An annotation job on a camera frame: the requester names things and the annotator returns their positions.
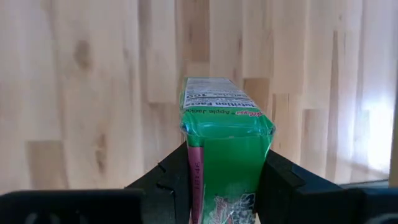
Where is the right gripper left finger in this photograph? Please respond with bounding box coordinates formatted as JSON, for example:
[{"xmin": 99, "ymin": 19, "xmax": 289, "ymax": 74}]
[{"xmin": 126, "ymin": 141, "xmax": 192, "ymax": 224}]

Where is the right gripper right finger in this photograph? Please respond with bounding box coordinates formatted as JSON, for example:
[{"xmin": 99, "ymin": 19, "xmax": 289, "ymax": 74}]
[{"xmin": 257, "ymin": 149, "xmax": 368, "ymax": 224}]

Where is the green Apple Jacks cereal box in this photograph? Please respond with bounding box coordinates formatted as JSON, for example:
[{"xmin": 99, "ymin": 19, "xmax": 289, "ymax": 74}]
[{"xmin": 179, "ymin": 77, "xmax": 276, "ymax": 224}]

